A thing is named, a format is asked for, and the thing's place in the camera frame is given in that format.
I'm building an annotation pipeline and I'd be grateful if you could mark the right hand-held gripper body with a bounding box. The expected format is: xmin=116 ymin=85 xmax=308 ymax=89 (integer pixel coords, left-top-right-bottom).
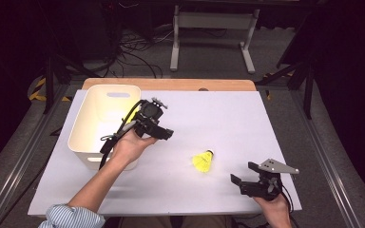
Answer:
xmin=239 ymin=158 xmax=299 ymax=201

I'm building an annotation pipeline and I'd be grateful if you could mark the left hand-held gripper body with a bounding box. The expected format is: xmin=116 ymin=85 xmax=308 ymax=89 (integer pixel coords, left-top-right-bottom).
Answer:
xmin=120 ymin=97 xmax=169 ymax=139

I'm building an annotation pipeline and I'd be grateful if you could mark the yellow plastic shuttlecock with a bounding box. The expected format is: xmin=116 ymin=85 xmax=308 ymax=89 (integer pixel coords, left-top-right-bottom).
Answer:
xmin=126 ymin=107 xmax=140 ymax=124
xmin=192 ymin=149 xmax=215 ymax=174

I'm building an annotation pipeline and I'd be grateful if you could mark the white plastic storage bin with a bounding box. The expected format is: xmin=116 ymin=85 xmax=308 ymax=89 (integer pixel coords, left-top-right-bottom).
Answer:
xmin=67 ymin=84 xmax=143 ymax=172

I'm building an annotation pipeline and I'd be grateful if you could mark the person's right hand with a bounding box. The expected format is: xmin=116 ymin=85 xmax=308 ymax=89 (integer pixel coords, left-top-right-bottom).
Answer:
xmin=254 ymin=193 xmax=293 ymax=228

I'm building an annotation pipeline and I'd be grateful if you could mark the person's left hand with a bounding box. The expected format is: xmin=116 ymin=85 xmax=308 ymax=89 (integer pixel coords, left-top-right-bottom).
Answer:
xmin=110 ymin=128 xmax=158 ymax=165

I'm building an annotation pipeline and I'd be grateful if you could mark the wooden table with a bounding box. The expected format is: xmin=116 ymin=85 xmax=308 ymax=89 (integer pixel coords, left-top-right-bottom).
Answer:
xmin=81 ymin=78 xmax=257 ymax=93

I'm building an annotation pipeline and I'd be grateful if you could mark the white board sheet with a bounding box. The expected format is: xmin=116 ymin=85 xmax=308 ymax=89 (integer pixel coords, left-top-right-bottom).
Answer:
xmin=28 ymin=89 xmax=302 ymax=218

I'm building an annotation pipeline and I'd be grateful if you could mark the black tripod stand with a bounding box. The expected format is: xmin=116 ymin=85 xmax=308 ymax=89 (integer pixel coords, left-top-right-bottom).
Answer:
xmin=256 ymin=56 xmax=315 ymax=120
xmin=42 ymin=53 xmax=103 ymax=115

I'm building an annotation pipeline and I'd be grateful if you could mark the white metal stand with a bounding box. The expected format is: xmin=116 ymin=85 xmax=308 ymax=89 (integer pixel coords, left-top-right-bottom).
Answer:
xmin=169 ymin=4 xmax=260 ymax=74

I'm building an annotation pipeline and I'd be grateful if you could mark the yellow black hazard tape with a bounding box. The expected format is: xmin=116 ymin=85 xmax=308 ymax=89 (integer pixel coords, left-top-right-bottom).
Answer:
xmin=28 ymin=77 xmax=72 ymax=103

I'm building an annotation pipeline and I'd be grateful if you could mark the striped shirt sleeve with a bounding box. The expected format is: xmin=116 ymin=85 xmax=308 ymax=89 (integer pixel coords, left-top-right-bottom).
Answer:
xmin=37 ymin=203 xmax=106 ymax=228

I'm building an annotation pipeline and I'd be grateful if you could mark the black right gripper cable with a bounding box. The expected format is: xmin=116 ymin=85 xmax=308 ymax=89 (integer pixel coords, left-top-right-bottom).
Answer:
xmin=280 ymin=184 xmax=298 ymax=228

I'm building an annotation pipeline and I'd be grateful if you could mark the tangle of black floor cables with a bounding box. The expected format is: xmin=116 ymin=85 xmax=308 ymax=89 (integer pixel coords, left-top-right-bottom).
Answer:
xmin=107 ymin=28 xmax=175 ymax=79

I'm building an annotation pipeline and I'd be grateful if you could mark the metal floor rail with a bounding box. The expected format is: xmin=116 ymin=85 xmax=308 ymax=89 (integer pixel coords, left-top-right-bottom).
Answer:
xmin=0 ymin=85 xmax=74 ymax=228
xmin=293 ymin=91 xmax=359 ymax=228

